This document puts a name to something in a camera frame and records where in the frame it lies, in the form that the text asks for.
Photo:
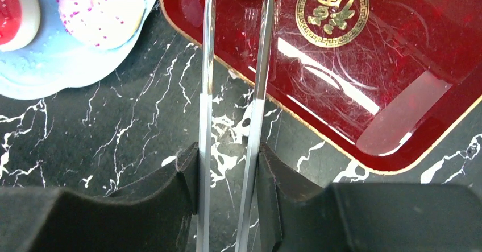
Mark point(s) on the red glazed donut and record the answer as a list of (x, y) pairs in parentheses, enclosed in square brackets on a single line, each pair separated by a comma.
[(20, 21)]

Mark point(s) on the blue three-tier cake stand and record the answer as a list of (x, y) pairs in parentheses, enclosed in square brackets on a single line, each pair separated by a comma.
[(55, 60)]

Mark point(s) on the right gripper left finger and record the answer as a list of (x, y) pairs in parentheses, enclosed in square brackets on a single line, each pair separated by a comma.
[(153, 213)]

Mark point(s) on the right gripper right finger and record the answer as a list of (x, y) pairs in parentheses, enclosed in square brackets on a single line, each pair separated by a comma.
[(295, 214)]

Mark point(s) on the silver metal tongs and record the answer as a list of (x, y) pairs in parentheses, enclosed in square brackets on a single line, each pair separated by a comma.
[(205, 124)]

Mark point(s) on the red rectangular tray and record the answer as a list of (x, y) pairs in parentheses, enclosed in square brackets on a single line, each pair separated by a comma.
[(383, 81)]

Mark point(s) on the purple glazed donut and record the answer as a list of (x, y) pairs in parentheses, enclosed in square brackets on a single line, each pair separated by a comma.
[(103, 24)]

